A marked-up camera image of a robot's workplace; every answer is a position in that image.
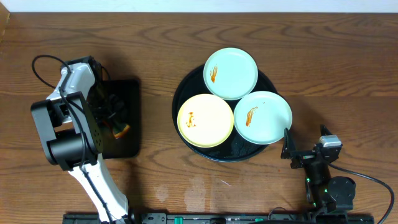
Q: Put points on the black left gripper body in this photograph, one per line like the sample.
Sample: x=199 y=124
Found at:
x=109 y=109

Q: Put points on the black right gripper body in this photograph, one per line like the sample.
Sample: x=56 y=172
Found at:
x=303 y=158

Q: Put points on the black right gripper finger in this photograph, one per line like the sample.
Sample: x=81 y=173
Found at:
x=324 y=131
x=289 y=150

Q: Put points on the orange green sponge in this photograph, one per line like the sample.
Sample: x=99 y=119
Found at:
x=119 y=128

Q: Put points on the yellow plate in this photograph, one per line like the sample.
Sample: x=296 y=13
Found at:
x=205 y=120

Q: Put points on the pale green plate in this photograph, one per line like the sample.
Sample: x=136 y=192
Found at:
x=230 y=73
x=262 y=116

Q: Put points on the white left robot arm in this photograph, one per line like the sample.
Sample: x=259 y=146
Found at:
x=68 y=123

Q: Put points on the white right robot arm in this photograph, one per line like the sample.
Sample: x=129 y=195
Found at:
x=331 y=196

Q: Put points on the rectangular black tray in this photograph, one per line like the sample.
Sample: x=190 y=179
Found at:
x=128 y=145

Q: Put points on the round black tray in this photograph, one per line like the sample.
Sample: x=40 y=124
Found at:
x=235 y=148

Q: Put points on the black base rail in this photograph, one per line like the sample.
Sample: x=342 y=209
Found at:
x=163 y=218

